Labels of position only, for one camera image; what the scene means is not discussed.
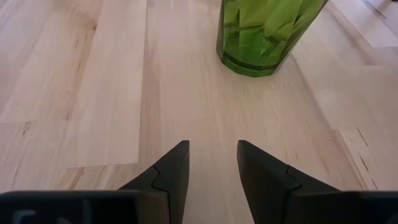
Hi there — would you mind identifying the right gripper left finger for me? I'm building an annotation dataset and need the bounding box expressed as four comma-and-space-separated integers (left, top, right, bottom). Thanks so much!
117, 139, 191, 224

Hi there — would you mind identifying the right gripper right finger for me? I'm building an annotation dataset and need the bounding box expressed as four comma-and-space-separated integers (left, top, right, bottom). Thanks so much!
236, 139, 340, 224

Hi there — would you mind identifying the green faceted plastic tumbler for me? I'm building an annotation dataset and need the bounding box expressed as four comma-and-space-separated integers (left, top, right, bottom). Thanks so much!
216, 0, 330, 78

